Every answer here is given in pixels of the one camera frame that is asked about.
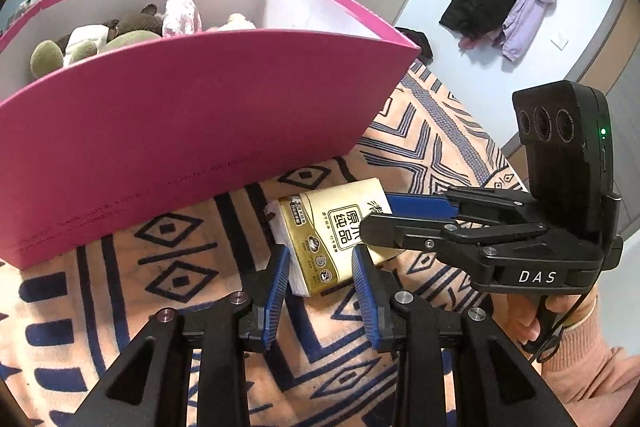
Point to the brown plush animal white patch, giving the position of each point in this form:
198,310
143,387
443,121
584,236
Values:
137,23

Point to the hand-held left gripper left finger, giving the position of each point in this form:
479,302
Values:
277,297

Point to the white wall switch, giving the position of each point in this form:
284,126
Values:
559,42

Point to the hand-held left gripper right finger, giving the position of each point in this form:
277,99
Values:
364,302

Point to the pink cardboard box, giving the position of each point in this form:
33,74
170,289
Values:
200,117

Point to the green plush toy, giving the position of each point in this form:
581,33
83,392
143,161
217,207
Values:
45,59

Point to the purple jacket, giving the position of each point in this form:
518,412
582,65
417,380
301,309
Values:
530,12

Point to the person's right forearm pink sleeve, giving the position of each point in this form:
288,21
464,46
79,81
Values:
590,377

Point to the pink garment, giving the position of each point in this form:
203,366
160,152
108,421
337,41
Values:
467,42

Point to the pink plastic packet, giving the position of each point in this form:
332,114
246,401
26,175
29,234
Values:
181,14

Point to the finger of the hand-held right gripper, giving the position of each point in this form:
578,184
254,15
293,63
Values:
400,232
420,205

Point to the gold tissue pack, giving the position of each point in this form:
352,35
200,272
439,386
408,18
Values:
325,227

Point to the cream plush bunny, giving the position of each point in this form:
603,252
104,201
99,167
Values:
235,23

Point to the person's right hand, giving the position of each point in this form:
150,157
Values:
515,319

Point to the dark bag pile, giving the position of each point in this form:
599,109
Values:
417,44

